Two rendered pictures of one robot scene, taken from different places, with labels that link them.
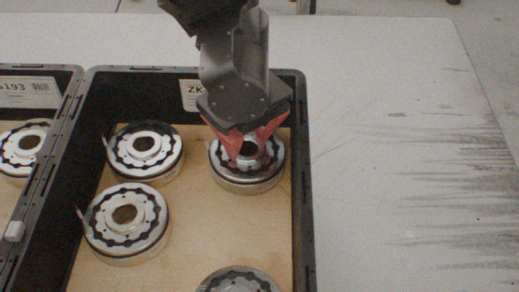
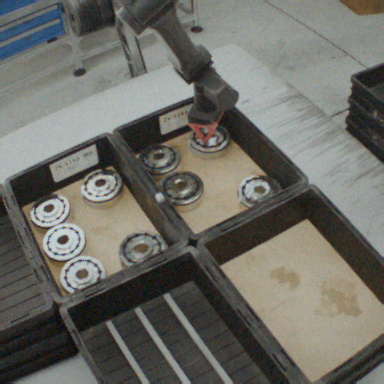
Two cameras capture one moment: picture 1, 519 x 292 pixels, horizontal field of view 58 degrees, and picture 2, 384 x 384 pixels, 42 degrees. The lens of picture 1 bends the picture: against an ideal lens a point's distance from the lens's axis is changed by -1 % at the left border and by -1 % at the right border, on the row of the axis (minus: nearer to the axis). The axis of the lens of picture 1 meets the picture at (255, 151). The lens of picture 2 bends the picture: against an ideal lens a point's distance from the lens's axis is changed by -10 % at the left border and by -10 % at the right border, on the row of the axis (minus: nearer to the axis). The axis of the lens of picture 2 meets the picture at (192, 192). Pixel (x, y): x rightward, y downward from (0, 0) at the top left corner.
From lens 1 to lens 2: 0.84 m
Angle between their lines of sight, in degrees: 19
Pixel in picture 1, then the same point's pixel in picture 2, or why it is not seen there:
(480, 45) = not seen: hidden behind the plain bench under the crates
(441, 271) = (313, 160)
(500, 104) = not seen: hidden behind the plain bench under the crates
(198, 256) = (222, 189)
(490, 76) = not seen: hidden behind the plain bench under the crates
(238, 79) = (228, 90)
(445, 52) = (245, 61)
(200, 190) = (198, 165)
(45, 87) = (90, 153)
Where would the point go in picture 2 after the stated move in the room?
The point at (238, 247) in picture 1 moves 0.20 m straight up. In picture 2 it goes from (236, 177) to (235, 112)
